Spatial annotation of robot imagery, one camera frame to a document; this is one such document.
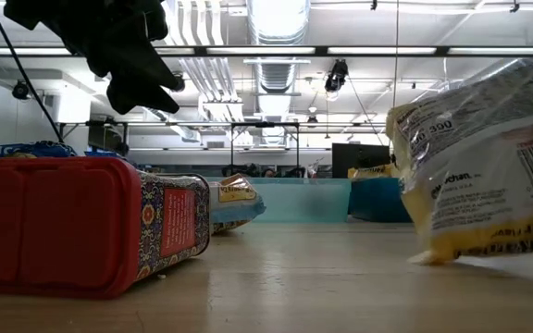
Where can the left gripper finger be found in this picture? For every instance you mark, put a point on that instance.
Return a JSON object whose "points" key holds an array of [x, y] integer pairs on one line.
{"points": [[151, 69], [137, 99]]}

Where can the multicoloured ramen noodle packet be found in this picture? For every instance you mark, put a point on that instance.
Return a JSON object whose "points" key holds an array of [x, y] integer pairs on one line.
{"points": [[239, 205]]}

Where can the yellow ramen noodle packet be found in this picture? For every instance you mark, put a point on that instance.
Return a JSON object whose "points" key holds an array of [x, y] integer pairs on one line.
{"points": [[479, 185], [370, 172]]}

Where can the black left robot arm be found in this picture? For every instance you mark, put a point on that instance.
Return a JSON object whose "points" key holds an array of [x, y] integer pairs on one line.
{"points": [[21, 11]]}

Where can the overhead light bar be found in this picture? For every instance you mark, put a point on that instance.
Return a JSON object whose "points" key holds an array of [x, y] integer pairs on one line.
{"points": [[266, 51]]}

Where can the smoked paprika spice tin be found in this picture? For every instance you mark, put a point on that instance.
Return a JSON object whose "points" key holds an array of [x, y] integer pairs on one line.
{"points": [[63, 222]]}

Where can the person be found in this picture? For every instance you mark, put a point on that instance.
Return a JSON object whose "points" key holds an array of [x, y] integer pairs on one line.
{"points": [[269, 174]]}

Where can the green translucent plastic bin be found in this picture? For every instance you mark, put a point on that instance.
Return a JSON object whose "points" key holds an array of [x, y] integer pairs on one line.
{"points": [[294, 201]]}

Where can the black monitor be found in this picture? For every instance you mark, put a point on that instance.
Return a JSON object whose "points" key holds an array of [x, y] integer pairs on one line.
{"points": [[354, 157]]}

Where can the blue plastic bin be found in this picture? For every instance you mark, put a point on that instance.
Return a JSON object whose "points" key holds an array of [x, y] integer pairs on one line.
{"points": [[377, 201]]}

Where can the black hanging camera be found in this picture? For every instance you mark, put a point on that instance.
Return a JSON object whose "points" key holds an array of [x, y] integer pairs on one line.
{"points": [[20, 90], [337, 76], [182, 82]]}

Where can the long black room frame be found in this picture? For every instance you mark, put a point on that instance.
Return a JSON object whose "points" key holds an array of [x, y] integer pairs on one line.
{"points": [[125, 139]]}

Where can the white wall unit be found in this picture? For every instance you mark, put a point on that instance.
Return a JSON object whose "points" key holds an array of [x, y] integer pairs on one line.
{"points": [[72, 106]]}

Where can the small black frame stand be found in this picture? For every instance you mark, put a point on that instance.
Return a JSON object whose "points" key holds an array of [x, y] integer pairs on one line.
{"points": [[231, 148]]}

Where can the silver ventilation duct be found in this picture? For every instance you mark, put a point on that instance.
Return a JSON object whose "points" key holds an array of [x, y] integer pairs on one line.
{"points": [[278, 18]]}

